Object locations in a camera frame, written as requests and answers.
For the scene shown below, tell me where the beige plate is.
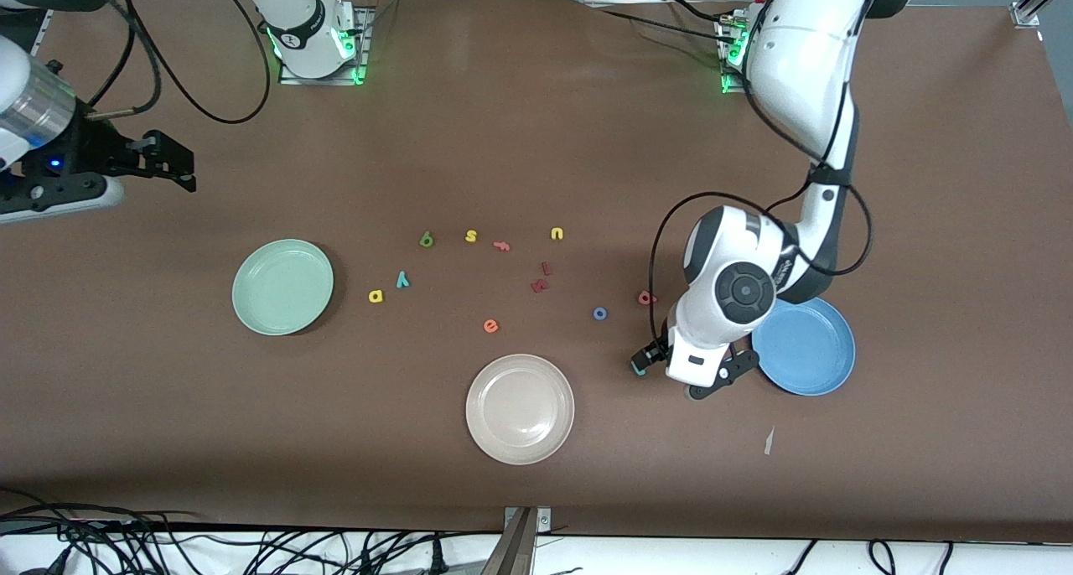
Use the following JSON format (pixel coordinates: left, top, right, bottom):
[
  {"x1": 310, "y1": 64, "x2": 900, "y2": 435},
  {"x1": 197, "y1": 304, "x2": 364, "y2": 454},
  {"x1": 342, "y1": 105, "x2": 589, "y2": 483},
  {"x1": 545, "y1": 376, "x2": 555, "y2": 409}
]
[{"x1": 465, "y1": 354, "x2": 576, "y2": 465}]

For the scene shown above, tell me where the blue plate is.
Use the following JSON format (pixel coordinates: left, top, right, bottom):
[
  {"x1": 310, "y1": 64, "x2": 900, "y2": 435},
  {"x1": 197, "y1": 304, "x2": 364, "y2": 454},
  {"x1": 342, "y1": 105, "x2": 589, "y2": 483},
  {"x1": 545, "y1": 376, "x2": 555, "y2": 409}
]
[{"x1": 751, "y1": 297, "x2": 857, "y2": 396}]

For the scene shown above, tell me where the pale green plate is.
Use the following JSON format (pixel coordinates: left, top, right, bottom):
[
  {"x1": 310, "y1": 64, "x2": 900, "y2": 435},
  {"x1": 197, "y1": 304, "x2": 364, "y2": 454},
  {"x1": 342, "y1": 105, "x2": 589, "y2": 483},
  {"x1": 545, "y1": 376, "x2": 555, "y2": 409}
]
[{"x1": 232, "y1": 239, "x2": 334, "y2": 336}]

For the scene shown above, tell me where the grey metal bar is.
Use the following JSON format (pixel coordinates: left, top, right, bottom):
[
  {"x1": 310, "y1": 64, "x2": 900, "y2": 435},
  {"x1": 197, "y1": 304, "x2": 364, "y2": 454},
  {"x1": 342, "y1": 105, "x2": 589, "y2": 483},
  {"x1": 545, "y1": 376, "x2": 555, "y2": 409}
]
[{"x1": 482, "y1": 508, "x2": 539, "y2": 575}]

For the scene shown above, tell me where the long looping black cable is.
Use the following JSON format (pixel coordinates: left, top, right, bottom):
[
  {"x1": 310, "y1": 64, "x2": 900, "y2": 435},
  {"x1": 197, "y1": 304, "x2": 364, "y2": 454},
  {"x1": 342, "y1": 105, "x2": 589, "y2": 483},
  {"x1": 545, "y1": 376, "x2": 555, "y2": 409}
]
[{"x1": 122, "y1": 0, "x2": 273, "y2": 126}]

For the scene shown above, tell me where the black cable with metal plug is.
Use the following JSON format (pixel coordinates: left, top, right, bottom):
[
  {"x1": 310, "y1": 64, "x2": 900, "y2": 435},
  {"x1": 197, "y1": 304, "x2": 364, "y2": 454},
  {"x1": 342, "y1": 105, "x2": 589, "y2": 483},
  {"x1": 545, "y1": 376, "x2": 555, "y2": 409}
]
[{"x1": 82, "y1": 0, "x2": 163, "y2": 123}]

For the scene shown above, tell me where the aluminium frame rail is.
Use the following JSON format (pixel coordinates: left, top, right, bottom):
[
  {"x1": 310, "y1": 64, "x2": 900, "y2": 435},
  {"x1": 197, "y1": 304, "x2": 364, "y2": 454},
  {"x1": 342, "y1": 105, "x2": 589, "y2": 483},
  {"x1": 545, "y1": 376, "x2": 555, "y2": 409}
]
[{"x1": 32, "y1": 9, "x2": 65, "y2": 58}]

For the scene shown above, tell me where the small metal bracket plate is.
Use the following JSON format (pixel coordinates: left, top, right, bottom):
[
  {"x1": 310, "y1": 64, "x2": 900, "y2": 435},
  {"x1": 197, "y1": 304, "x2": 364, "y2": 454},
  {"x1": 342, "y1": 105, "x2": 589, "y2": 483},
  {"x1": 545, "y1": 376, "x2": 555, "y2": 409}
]
[{"x1": 504, "y1": 506, "x2": 553, "y2": 532}]

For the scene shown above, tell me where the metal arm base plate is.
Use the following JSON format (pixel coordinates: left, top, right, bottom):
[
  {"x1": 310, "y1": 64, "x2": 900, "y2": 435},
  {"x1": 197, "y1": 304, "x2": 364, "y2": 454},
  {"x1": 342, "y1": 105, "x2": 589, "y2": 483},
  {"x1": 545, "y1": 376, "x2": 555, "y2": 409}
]
[
  {"x1": 278, "y1": 5, "x2": 371, "y2": 85},
  {"x1": 717, "y1": 18, "x2": 755, "y2": 95}
]

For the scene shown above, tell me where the thin black table cable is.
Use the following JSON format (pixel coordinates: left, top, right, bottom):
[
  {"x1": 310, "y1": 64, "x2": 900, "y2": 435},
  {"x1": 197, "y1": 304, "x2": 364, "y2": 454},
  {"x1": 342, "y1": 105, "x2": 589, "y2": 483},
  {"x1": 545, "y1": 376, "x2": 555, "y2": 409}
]
[{"x1": 599, "y1": 7, "x2": 739, "y2": 48}]

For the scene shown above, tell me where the aluminium frame profile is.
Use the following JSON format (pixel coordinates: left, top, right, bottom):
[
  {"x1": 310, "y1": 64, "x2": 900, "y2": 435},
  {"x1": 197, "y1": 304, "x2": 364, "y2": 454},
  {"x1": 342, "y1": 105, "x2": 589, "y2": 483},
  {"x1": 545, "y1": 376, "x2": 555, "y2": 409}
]
[{"x1": 1010, "y1": 0, "x2": 1073, "y2": 29}]

